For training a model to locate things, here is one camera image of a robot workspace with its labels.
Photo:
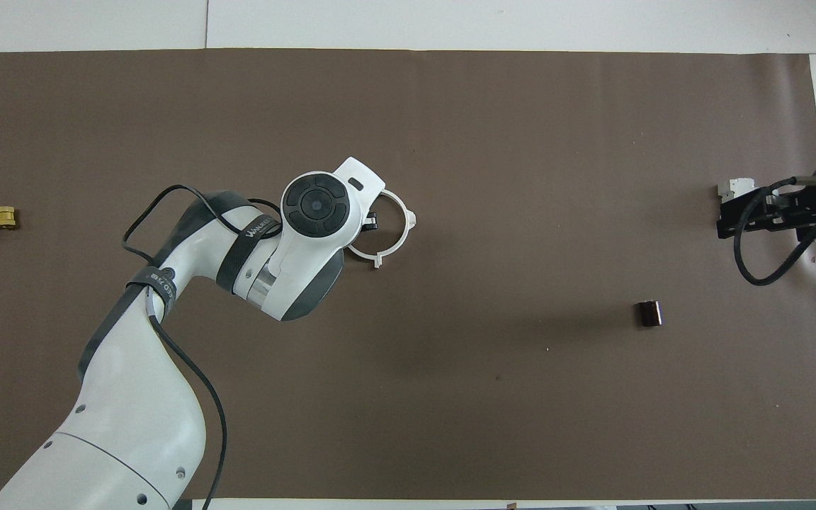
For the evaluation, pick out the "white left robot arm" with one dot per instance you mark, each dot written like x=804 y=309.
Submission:
x=132 y=425

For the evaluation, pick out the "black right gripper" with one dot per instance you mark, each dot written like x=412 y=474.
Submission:
x=783 y=212

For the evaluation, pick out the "grey circuit breaker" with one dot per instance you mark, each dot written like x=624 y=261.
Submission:
x=734 y=188

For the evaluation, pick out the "dark brown small cylinder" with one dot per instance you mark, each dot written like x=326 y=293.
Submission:
x=649 y=314

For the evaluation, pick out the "brown paper table mat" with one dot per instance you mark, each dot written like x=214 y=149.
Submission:
x=521 y=397

